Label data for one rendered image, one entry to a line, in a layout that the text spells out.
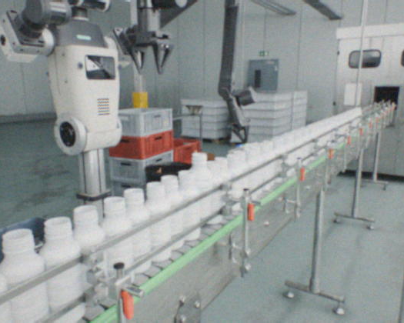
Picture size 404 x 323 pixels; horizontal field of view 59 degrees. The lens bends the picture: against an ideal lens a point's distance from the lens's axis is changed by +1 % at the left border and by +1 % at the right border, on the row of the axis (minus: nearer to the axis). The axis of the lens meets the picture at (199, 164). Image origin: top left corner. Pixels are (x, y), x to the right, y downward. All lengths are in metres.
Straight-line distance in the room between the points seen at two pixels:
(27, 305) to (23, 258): 0.07
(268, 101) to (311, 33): 4.37
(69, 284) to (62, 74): 0.91
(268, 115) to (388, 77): 2.79
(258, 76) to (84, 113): 10.68
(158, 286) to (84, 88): 0.82
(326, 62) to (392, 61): 5.90
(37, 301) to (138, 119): 2.82
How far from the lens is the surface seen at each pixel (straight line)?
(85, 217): 0.62
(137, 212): 0.70
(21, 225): 1.25
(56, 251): 0.58
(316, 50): 11.39
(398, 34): 5.51
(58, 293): 0.61
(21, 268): 0.56
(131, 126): 3.37
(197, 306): 0.89
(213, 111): 8.19
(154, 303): 0.75
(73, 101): 1.36
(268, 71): 11.76
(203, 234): 0.90
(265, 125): 7.58
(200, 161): 0.87
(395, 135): 5.54
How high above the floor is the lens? 1.37
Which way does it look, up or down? 13 degrees down
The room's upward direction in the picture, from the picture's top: straight up
